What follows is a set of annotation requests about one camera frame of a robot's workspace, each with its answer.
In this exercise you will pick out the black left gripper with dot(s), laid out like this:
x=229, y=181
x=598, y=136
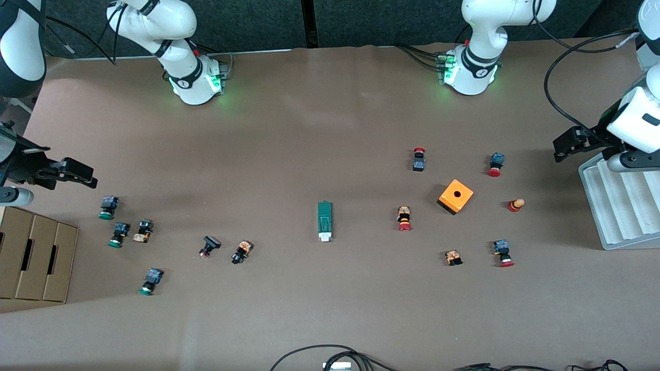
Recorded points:
x=593, y=135

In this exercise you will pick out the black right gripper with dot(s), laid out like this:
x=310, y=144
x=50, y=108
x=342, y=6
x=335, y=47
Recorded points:
x=27, y=166

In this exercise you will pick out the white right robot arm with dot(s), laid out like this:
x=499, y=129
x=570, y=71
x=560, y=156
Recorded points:
x=178, y=26

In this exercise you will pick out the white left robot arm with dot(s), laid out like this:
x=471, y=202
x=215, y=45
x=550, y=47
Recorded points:
x=479, y=20

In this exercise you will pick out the green pushbutton with blue block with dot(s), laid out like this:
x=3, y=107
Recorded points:
x=108, y=203
x=120, y=230
x=153, y=277

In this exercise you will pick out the red pushbutton with blue block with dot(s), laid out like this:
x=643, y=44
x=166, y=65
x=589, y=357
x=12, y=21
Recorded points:
x=501, y=247
x=496, y=159

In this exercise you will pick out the red mushroom button yellow tip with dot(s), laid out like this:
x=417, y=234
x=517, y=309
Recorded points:
x=514, y=206

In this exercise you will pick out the brown cardboard box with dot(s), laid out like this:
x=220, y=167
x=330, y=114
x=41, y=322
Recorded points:
x=38, y=252

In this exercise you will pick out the grey ridged plastic tray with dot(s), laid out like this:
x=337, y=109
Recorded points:
x=624, y=211

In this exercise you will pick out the small red pushbutton dark block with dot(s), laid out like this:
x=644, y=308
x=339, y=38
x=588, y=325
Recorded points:
x=418, y=165

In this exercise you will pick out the orange contact block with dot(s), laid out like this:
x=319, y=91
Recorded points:
x=453, y=256

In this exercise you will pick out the red pushbutton with orange block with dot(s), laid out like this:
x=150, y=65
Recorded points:
x=403, y=214

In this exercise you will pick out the white plug connector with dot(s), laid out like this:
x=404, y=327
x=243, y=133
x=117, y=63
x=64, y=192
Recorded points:
x=337, y=366

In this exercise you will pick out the black switch with orange block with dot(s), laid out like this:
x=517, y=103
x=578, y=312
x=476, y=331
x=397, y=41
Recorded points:
x=243, y=249
x=144, y=226

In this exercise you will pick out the orange button enclosure box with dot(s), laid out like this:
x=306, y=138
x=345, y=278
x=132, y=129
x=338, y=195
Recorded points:
x=448, y=198

